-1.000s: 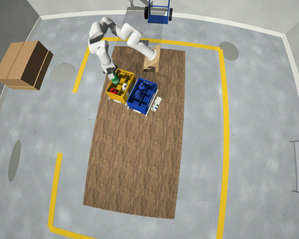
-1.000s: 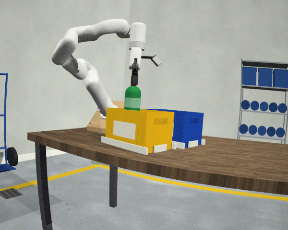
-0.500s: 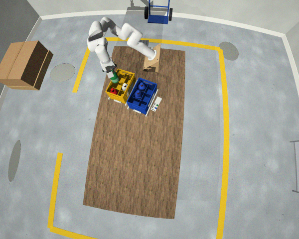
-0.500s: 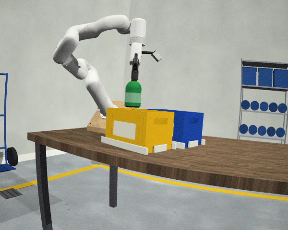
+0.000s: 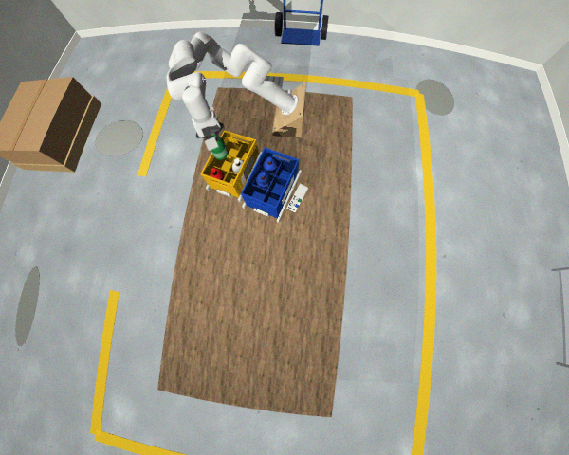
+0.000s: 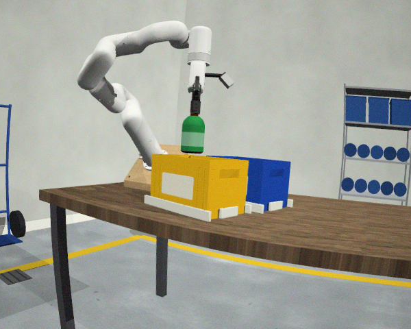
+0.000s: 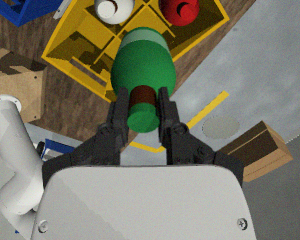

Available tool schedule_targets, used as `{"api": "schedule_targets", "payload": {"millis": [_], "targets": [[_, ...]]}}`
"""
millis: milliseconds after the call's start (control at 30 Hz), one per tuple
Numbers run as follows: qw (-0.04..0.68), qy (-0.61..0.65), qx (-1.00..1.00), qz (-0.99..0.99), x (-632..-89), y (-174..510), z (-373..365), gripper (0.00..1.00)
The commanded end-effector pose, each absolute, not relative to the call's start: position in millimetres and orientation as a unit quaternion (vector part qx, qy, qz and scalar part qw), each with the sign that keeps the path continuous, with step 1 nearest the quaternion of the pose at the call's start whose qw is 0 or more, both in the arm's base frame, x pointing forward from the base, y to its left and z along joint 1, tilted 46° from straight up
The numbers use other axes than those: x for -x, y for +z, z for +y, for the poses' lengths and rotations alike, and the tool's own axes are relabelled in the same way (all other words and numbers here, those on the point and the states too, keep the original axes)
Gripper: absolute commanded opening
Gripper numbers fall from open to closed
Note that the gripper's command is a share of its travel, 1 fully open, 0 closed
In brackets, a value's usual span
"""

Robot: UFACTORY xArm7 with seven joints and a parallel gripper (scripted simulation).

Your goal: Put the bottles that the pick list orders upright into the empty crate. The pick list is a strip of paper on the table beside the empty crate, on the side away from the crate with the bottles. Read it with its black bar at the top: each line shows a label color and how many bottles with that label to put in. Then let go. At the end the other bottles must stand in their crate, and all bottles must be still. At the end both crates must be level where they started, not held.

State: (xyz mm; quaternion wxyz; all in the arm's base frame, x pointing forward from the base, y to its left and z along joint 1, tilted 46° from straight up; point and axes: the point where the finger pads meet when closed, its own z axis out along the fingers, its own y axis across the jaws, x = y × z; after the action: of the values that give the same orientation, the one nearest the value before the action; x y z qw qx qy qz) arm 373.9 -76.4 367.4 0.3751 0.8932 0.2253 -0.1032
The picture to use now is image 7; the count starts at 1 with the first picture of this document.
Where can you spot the green bottle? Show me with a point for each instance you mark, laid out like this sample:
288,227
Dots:
143,64

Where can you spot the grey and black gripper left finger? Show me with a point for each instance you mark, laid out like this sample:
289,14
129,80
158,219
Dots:
100,148

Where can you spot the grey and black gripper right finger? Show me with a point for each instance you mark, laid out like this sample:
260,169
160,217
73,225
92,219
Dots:
186,148

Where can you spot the red bottle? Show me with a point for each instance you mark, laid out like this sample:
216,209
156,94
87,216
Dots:
179,12

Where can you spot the blue divided crate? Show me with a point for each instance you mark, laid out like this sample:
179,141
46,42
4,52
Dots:
25,11

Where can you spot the yellow plastic crate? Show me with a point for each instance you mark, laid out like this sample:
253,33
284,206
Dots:
82,38

